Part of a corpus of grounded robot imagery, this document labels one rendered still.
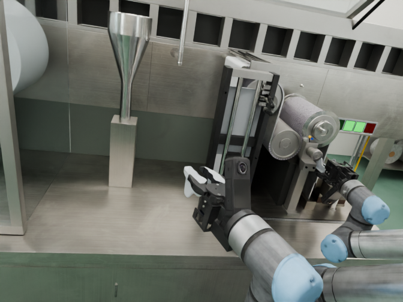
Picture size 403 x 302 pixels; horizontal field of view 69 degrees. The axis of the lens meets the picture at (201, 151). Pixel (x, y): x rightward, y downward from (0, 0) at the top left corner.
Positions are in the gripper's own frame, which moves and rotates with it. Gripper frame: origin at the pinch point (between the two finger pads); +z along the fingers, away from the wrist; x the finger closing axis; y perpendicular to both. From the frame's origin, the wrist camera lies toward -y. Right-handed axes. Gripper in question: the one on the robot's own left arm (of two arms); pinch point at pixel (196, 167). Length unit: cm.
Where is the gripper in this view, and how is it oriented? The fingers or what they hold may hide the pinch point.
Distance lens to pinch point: 67.6
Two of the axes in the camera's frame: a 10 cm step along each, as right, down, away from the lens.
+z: -4.7, -4.3, 7.7
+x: 8.4, 0.5, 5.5
